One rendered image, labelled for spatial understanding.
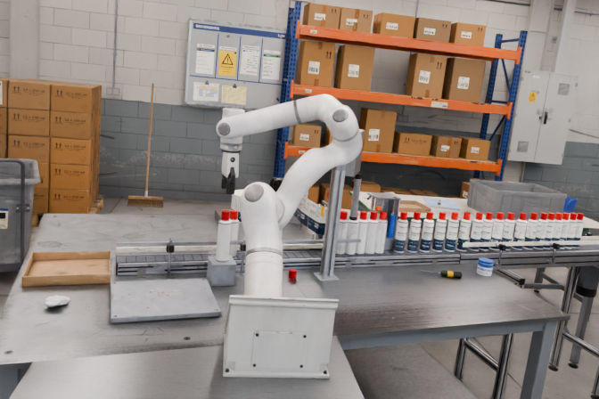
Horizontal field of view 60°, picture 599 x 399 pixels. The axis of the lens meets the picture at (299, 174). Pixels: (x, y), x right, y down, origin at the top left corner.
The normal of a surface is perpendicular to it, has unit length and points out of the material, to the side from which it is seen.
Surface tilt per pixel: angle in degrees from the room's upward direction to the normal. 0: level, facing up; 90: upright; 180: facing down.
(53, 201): 90
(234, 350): 90
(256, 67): 90
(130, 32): 90
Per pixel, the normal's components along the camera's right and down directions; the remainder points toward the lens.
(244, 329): 0.13, 0.19
